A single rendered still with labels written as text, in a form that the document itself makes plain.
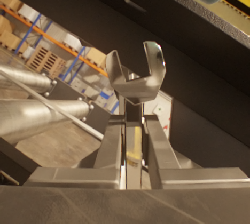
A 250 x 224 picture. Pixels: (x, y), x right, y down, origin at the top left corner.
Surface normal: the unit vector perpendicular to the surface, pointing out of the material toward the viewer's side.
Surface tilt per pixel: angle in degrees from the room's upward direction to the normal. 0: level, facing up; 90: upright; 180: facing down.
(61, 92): 90
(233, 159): 90
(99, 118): 90
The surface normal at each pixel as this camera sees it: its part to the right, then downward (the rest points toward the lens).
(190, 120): -0.02, -0.01
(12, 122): 1.00, -0.06
